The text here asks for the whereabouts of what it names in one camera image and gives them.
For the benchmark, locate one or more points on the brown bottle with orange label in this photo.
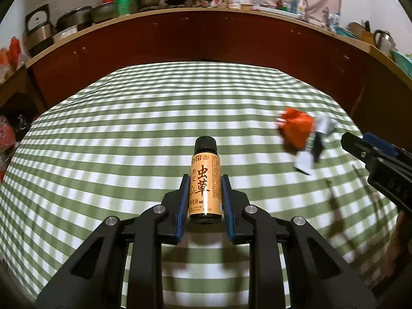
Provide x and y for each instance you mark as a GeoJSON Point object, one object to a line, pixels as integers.
{"type": "Point", "coordinates": [204, 183]}

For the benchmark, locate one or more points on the steel basin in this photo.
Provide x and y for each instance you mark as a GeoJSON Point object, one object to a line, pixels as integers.
{"type": "Point", "coordinates": [74, 19]}
{"type": "Point", "coordinates": [103, 12]}

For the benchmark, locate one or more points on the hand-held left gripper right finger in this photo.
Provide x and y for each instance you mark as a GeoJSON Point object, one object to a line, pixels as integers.
{"type": "Point", "coordinates": [227, 214]}

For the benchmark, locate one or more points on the green checkered tablecloth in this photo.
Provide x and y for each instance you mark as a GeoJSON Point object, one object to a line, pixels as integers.
{"type": "Point", "coordinates": [128, 119]}

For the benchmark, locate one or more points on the steel kettle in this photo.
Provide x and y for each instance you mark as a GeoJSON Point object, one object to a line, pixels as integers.
{"type": "Point", "coordinates": [301, 4]}

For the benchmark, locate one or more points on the grey foil packet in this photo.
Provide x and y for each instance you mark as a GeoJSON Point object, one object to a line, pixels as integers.
{"type": "Point", "coordinates": [325, 124]}

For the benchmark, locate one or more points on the black wok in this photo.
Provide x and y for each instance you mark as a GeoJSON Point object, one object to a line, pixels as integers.
{"type": "Point", "coordinates": [176, 1]}

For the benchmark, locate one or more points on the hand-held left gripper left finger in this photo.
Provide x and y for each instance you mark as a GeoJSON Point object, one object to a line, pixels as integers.
{"type": "Point", "coordinates": [182, 214]}

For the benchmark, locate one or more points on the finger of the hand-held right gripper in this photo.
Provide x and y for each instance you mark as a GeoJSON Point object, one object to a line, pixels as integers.
{"type": "Point", "coordinates": [370, 151]}

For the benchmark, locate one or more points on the wooden kitchen counter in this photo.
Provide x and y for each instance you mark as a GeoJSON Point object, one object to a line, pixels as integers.
{"type": "Point", "coordinates": [193, 38]}

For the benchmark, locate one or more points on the green plastic bottle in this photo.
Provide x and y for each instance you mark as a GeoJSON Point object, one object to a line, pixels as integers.
{"type": "Point", "coordinates": [123, 3]}

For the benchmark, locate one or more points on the orange wrapper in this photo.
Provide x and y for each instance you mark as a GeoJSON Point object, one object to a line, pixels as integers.
{"type": "Point", "coordinates": [296, 125]}

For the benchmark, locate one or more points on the steel rice cooker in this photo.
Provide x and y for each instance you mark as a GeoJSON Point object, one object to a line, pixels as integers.
{"type": "Point", "coordinates": [39, 32]}

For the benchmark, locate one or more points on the wooden cutting board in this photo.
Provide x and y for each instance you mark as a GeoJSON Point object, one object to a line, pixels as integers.
{"type": "Point", "coordinates": [359, 32]}

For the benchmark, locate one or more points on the teal plastic basket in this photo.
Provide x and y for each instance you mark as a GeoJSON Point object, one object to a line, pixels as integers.
{"type": "Point", "coordinates": [402, 64]}

